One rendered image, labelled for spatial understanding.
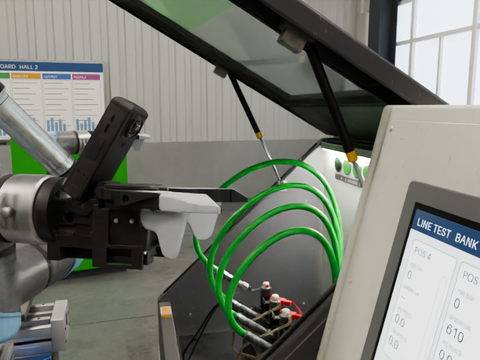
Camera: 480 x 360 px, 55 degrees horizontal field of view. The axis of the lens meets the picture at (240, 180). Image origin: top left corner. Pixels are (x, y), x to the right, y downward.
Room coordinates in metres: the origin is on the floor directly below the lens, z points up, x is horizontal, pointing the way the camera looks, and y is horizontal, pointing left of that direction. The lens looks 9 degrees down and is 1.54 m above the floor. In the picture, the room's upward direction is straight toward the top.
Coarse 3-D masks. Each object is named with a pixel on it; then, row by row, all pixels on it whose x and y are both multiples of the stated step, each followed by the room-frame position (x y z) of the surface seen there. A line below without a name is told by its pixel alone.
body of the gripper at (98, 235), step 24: (48, 192) 0.45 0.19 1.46; (96, 192) 0.45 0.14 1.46; (48, 216) 0.45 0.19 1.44; (72, 216) 0.49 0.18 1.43; (96, 216) 0.44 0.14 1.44; (120, 216) 0.44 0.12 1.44; (48, 240) 0.46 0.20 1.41; (72, 240) 0.46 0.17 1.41; (96, 240) 0.43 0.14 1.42; (120, 240) 0.44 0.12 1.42; (144, 240) 0.43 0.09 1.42; (96, 264) 0.43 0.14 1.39; (120, 264) 0.43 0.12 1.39; (144, 264) 0.43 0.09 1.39
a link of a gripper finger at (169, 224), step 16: (160, 192) 0.40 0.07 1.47; (176, 192) 0.41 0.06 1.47; (160, 208) 0.39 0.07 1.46; (176, 208) 0.39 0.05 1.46; (192, 208) 0.38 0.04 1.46; (208, 208) 0.38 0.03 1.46; (144, 224) 0.42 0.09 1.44; (160, 224) 0.40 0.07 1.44; (176, 224) 0.39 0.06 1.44; (160, 240) 0.40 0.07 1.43; (176, 240) 0.39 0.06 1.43
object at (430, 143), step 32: (384, 128) 0.76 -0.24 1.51; (416, 128) 0.67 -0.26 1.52; (448, 128) 0.60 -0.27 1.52; (384, 160) 0.73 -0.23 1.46; (416, 160) 0.64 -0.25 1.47; (448, 160) 0.58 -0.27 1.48; (384, 192) 0.70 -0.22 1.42; (352, 224) 0.77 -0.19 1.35; (384, 224) 0.67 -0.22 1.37; (352, 256) 0.74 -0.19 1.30; (384, 256) 0.65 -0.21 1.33; (352, 288) 0.71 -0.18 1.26; (352, 320) 0.68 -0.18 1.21; (320, 352) 0.75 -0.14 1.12; (352, 352) 0.66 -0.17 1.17
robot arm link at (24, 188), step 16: (16, 176) 0.48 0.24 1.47; (32, 176) 0.48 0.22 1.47; (48, 176) 0.48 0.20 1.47; (0, 192) 0.46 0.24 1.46; (16, 192) 0.46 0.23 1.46; (32, 192) 0.46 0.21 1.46; (0, 208) 0.45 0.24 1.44; (16, 208) 0.45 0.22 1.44; (32, 208) 0.45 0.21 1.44; (0, 224) 0.45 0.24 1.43; (16, 224) 0.45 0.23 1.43; (32, 224) 0.45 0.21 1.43; (16, 240) 0.46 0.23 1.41; (32, 240) 0.46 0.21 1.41
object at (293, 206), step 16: (288, 208) 0.94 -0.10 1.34; (304, 208) 0.95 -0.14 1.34; (256, 224) 0.92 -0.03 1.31; (240, 240) 0.92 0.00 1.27; (336, 240) 0.96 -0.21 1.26; (224, 256) 0.91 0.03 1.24; (336, 256) 0.96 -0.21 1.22; (224, 304) 0.91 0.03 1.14; (240, 320) 0.91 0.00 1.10; (272, 336) 0.93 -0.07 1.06
